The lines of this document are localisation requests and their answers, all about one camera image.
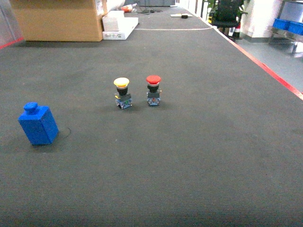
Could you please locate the yellow mushroom push button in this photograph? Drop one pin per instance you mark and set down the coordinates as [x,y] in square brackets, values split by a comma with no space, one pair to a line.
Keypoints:
[123,98]

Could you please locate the red mushroom push button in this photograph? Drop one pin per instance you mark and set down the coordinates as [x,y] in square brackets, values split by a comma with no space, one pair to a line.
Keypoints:
[153,95]

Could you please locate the black office chair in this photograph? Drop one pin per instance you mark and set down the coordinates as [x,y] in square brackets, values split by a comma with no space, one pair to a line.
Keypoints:
[226,13]

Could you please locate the blue block part with knob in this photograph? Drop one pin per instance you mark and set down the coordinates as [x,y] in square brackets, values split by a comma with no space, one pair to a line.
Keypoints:
[38,124]

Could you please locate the stainless steel flow rack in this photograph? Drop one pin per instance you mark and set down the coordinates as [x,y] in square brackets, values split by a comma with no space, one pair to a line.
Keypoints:
[287,27]

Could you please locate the red conveyor side frame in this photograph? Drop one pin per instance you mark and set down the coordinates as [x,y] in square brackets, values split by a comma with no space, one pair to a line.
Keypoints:
[262,65]

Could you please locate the large cardboard box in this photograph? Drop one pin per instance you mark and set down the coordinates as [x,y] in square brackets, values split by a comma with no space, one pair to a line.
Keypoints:
[60,20]

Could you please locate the black conveyor belt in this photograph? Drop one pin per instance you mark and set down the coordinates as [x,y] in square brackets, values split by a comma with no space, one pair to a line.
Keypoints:
[223,148]

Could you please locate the white box on flat box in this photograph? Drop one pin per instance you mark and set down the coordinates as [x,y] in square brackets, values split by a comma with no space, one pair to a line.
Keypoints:
[113,20]

